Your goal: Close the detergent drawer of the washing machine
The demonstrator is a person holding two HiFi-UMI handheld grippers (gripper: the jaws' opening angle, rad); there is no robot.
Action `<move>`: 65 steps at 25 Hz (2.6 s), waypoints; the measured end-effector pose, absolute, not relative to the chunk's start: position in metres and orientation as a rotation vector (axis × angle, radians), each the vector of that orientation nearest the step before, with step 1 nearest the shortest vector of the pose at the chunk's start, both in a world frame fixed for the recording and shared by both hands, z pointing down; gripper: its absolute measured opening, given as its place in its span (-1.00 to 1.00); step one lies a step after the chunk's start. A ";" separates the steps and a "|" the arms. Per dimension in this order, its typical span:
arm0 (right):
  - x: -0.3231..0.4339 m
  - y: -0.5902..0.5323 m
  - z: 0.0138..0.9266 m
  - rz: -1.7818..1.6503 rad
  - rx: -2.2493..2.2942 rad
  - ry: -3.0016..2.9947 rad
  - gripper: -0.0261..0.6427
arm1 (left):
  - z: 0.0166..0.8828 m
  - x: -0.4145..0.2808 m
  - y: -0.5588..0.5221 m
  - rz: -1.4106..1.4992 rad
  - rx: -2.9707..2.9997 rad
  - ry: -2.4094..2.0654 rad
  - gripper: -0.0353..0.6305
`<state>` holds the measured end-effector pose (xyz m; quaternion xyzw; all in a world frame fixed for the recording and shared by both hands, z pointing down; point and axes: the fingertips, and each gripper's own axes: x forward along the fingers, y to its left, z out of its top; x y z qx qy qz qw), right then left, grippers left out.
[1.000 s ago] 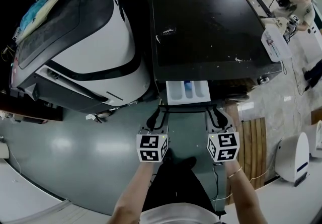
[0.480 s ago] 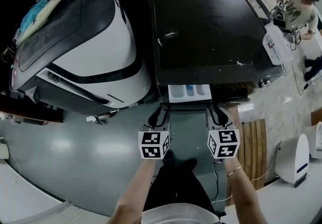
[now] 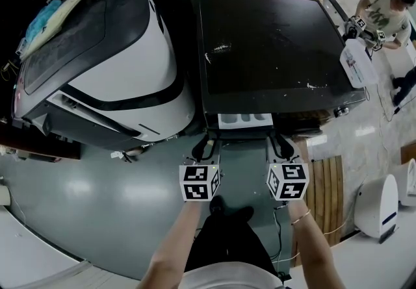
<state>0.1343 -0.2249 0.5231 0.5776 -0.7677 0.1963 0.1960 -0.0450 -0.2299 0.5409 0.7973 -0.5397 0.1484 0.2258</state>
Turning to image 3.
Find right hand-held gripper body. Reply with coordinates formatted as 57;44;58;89
266;153;310;201

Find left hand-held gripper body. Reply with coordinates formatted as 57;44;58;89
179;156;222;203

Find white detergent drawer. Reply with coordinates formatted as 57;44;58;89
217;112;274;130

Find person's left forearm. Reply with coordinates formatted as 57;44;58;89
138;199;213;289

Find person's right forearm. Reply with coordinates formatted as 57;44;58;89
287;199;347;289

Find white rounded machine blue stripe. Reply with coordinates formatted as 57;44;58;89
353;173;400;245

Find black washing machine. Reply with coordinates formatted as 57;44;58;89
196;0;367;136

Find white grey washing machine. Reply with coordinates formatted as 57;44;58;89
11;0;196;152

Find person's black shoe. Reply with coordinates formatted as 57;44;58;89
209;195;226;214

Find wooden slat board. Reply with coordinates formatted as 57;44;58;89
304;155;346;247

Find person's black trousers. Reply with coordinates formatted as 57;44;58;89
183;206;278;279

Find person's white shirt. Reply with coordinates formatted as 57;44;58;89
179;260;287;289

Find white plastic container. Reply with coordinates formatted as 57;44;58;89
339;38;380;89

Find cream cloth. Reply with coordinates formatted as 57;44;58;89
18;0;113;58

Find blue fluffy towel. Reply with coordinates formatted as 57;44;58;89
25;0;63;42

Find thin gold bracelet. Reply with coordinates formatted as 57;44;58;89
290;208;312;227

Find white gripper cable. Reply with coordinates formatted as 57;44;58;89
272;205;303;277

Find white floor cable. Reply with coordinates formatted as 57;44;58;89
363;83;416;158

